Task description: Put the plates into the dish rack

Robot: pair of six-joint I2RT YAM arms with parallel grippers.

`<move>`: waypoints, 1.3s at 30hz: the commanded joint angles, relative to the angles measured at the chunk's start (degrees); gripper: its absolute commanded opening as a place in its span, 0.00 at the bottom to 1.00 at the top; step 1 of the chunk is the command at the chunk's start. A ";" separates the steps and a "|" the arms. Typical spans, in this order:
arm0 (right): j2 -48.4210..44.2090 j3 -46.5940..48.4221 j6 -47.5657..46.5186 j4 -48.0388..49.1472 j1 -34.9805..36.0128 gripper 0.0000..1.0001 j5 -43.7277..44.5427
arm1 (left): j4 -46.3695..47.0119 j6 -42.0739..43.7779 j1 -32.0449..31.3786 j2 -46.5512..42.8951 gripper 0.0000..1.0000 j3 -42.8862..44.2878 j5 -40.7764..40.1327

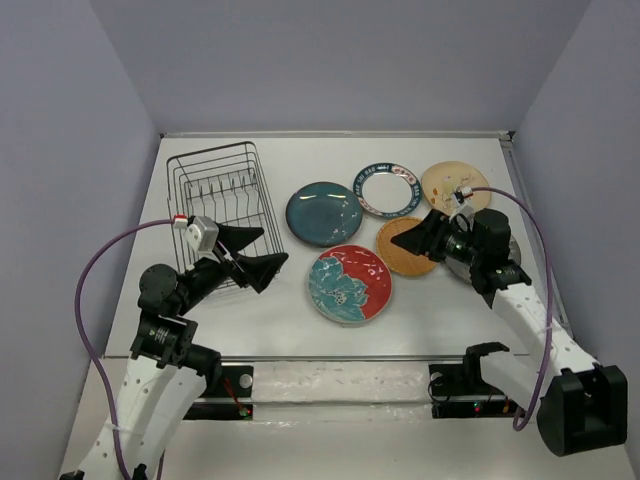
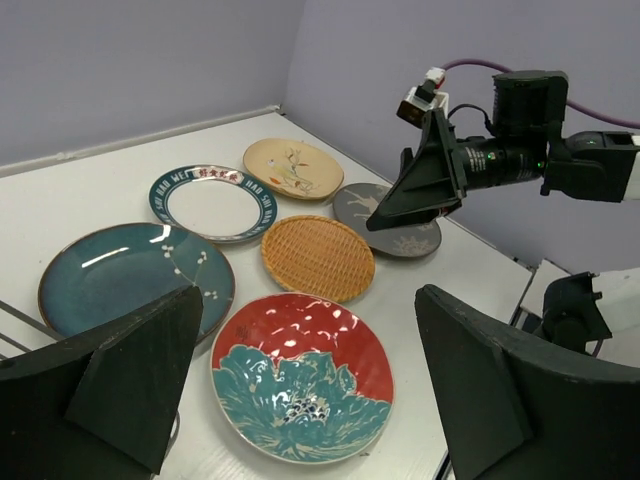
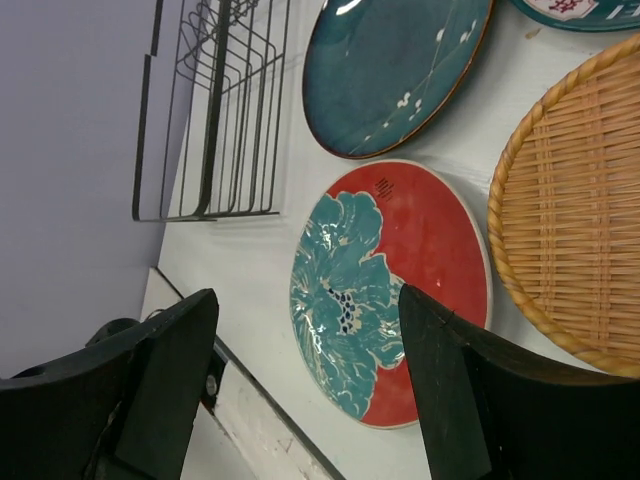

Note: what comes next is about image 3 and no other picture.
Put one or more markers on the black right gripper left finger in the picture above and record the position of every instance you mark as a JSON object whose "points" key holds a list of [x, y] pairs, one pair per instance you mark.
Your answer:
{"points": [[123, 407]]}

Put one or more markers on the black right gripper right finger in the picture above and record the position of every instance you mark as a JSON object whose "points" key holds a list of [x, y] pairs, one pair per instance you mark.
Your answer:
{"points": [[490, 409]]}

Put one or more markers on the woven bamboo tray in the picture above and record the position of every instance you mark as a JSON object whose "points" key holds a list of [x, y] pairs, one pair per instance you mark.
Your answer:
{"points": [[563, 212]]}

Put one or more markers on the red plate with teal flower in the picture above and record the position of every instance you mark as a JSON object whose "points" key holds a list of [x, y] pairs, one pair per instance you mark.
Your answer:
{"points": [[377, 228]]}

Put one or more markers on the black wire dish rack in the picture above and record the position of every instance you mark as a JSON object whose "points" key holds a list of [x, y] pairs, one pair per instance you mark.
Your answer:
{"points": [[212, 93]]}

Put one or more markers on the dark teal blossom plate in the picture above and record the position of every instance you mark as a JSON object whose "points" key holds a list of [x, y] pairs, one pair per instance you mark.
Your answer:
{"points": [[377, 71]]}

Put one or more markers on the white plate with teal rim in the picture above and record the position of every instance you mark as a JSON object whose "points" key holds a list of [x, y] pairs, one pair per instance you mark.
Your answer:
{"points": [[587, 16]]}

